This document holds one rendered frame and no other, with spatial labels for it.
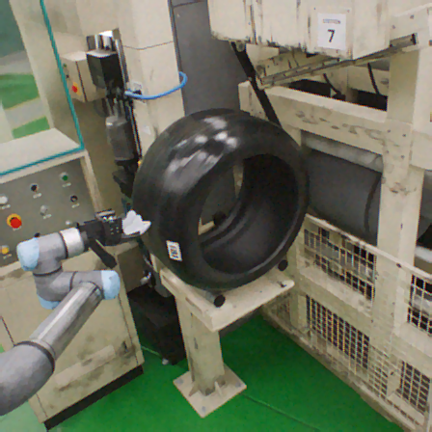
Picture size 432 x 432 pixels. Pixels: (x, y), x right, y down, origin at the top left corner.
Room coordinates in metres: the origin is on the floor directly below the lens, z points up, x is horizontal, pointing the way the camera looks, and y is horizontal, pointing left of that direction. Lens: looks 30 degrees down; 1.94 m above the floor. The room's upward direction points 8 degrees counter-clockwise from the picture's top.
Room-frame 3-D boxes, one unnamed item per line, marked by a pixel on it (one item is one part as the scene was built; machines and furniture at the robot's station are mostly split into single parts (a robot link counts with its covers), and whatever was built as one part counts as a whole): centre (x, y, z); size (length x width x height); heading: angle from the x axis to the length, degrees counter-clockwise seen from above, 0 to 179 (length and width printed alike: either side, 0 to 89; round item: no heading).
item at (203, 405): (1.63, 0.15, 0.02); 0.27 x 0.27 x 0.04; 31
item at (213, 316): (1.35, 0.12, 0.83); 0.36 x 0.09 x 0.06; 31
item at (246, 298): (1.43, 0.00, 0.80); 0.37 x 0.36 x 0.02; 121
